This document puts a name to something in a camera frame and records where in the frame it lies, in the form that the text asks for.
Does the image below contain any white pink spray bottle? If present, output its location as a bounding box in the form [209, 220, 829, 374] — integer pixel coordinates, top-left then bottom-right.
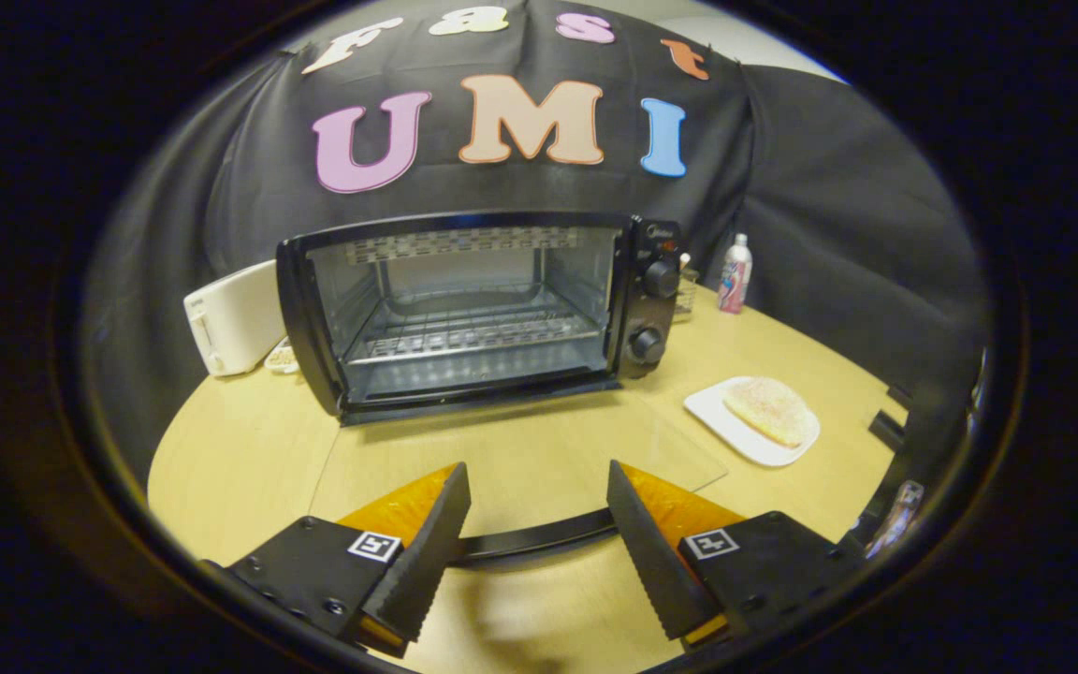
[718, 233, 753, 315]

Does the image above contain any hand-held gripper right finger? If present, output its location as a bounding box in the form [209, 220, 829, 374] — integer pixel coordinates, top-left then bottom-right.
[606, 460, 867, 654]

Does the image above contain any clear glass jar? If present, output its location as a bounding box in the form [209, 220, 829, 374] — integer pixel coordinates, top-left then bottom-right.
[675, 253, 699, 321]

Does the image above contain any sugared bread bun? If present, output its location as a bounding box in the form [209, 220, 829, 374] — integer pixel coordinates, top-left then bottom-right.
[722, 376, 816, 448]

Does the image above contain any white square plate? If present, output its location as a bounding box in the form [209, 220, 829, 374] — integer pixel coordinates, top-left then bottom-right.
[683, 376, 822, 468]

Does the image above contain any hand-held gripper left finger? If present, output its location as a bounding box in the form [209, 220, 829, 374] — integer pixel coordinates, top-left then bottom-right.
[205, 462, 472, 656]

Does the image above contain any black toaster oven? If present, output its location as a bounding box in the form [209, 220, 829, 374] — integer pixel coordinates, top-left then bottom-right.
[275, 211, 727, 569]

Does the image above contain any white bread toaster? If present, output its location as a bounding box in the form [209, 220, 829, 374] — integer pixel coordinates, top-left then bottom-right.
[183, 259, 287, 377]

